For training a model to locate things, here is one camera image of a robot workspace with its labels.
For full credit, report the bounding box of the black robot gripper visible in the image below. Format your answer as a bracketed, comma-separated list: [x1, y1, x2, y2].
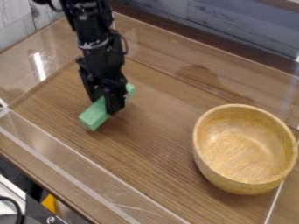
[76, 31, 127, 115]

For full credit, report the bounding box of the clear acrylic front wall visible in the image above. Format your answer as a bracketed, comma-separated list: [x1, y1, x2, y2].
[0, 108, 189, 224]

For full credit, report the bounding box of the yellow label sticker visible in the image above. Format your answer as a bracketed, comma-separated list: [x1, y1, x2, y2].
[41, 194, 57, 214]

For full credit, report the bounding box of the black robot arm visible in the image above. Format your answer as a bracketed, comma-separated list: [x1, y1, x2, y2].
[32, 0, 127, 115]

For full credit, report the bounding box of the brown wooden bowl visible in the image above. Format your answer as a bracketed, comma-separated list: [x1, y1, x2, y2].
[192, 104, 299, 195]

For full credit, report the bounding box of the black cable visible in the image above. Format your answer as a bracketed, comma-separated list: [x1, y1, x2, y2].
[0, 195, 25, 224]

